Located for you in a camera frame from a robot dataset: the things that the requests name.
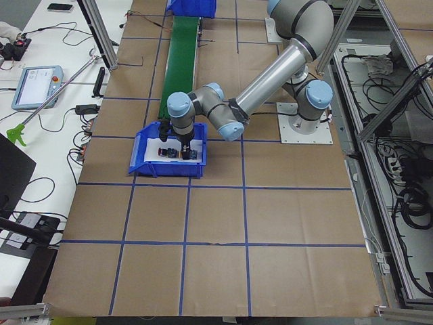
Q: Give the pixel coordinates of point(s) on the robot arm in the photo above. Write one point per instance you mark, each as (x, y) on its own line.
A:
(306, 26)

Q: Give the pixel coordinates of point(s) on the left blue storage bin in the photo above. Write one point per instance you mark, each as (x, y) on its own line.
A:
(156, 169)

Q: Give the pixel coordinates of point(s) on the brown paper table cover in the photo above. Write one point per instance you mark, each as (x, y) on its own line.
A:
(270, 229)

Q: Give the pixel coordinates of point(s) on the green handled reacher grabber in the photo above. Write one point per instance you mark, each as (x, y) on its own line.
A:
(16, 133)

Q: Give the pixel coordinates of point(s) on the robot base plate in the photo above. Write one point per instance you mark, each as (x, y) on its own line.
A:
(296, 130)

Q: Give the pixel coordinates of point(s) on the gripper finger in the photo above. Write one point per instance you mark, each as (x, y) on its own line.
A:
(185, 149)
(163, 131)

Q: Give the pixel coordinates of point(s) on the teach pendant tablet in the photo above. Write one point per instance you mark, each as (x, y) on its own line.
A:
(36, 84)

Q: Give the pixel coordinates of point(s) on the right blue storage bin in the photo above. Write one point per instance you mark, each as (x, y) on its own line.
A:
(193, 8)

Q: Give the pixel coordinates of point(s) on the green conveyor belt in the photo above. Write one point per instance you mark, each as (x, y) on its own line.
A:
(181, 61)

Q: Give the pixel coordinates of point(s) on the white foam pad left bin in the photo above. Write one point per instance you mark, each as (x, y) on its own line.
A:
(153, 144)

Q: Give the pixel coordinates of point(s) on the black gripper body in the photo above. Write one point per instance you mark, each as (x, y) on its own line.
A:
(185, 139)

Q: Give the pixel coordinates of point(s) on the red push button switch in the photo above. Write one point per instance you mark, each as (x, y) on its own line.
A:
(168, 152)

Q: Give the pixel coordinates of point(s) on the blue storage bin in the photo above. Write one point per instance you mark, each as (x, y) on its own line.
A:
(193, 8)
(156, 169)

